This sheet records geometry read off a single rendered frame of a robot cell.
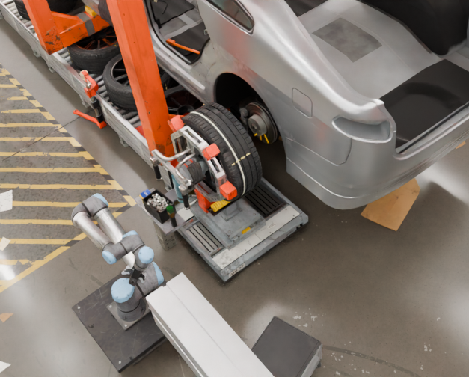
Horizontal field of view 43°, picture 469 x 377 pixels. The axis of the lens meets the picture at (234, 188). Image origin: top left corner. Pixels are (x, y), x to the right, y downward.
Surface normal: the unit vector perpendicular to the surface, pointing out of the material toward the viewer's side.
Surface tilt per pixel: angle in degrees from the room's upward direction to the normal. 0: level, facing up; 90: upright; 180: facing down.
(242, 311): 0
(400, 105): 0
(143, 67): 90
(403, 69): 20
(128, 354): 0
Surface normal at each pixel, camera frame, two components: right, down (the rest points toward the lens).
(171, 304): -0.09, -0.65
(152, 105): 0.61, 0.56
